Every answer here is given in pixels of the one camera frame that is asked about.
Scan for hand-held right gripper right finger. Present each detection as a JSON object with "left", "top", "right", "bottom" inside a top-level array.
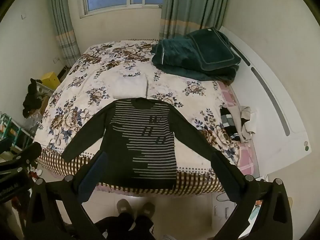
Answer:
[{"left": 211, "top": 151, "right": 293, "bottom": 240}]

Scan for dark green folded blanket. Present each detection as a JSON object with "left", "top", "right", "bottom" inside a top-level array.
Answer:
[{"left": 151, "top": 35, "right": 239, "bottom": 83}]

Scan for white folded cloth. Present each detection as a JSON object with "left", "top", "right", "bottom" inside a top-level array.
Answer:
[{"left": 113, "top": 76, "right": 148, "bottom": 99}]

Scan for white headboard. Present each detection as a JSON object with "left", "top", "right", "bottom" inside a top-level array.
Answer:
[{"left": 217, "top": 26, "right": 313, "bottom": 178}]

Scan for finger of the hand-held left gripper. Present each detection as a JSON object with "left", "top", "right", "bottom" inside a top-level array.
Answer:
[{"left": 0, "top": 142, "right": 42, "bottom": 178}]

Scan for pink checkered sheet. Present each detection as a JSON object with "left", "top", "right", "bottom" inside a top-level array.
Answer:
[{"left": 216, "top": 81, "right": 260, "bottom": 178}]

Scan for person's right leg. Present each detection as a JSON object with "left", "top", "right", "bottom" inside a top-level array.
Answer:
[{"left": 134, "top": 215, "right": 154, "bottom": 240}]

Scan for black clothes pile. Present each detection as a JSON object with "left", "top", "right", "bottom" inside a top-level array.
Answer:
[{"left": 22, "top": 78, "right": 47, "bottom": 118}]

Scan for green striped curtain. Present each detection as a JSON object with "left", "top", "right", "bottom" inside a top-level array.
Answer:
[
  {"left": 159, "top": 0, "right": 232, "bottom": 40},
  {"left": 47, "top": 0, "right": 82, "bottom": 68}
]

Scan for green storage shelf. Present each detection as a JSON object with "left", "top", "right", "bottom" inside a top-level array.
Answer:
[{"left": 0, "top": 112, "right": 34, "bottom": 153}]

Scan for person's left shoe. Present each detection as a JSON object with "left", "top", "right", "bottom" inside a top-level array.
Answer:
[{"left": 117, "top": 199, "right": 133, "bottom": 215}]

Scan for floral bed cover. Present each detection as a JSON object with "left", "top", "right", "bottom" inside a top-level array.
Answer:
[{"left": 34, "top": 39, "right": 242, "bottom": 195}]

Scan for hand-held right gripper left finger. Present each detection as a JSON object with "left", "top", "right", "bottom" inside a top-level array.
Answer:
[{"left": 25, "top": 151, "right": 110, "bottom": 240}]

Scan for person's shoe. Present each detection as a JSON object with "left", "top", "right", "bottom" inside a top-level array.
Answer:
[
  {"left": 117, "top": 199, "right": 133, "bottom": 215},
  {"left": 137, "top": 202, "right": 156, "bottom": 218}
]

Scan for dark striped sweater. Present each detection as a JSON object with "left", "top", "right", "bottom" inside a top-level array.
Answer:
[{"left": 61, "top": 97, "right": 225, "bottom": 190}]

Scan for beige crumpled garment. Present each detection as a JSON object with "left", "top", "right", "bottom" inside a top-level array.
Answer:
[{"left": 235, "top": 106, "right": 258, "bottom": 142}]

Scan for yellow box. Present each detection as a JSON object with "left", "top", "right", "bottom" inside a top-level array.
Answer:
[{"left": 41, "top": 72, "right": 61, "bottom": 90}]

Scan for person's right shoe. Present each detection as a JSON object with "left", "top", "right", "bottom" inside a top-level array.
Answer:
[{"left": 137, "top": 202, "right": 156, "bottom": 218}]

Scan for dark striped crumpled garment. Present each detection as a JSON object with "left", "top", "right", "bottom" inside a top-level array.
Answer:
[{"left": 220, "top": 107, "right": 242, "bottom": 142}]

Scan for dark green pillow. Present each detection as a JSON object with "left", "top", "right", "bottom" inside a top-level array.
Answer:
[{"left": 189, "top": 27, "right": 242, "bottom": 71}]

